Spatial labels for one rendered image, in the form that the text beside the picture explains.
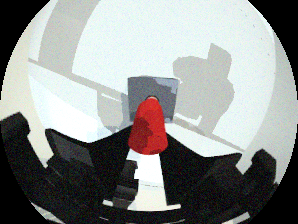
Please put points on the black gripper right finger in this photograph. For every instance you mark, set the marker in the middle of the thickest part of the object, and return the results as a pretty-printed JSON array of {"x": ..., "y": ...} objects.
[{"x": 183, "y": 169}]

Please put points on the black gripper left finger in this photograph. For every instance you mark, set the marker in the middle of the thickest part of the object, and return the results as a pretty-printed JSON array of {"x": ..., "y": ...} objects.
[{"x": 103, "y": 159}]

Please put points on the red marker cap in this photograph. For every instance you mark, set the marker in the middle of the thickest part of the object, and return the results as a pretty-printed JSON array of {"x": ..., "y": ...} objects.
[{"x": 148, "y": 135}]

